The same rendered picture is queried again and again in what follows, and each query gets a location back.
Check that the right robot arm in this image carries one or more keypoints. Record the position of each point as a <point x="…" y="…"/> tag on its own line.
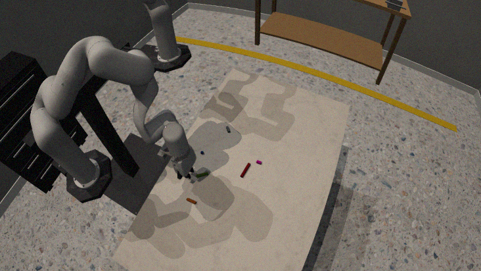
<point x="56" y="96"/>

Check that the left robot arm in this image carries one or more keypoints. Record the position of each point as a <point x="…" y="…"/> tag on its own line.
<point x="161" y="16"/>

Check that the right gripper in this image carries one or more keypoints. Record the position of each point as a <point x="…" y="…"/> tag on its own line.
<point x="183" y="167"/>

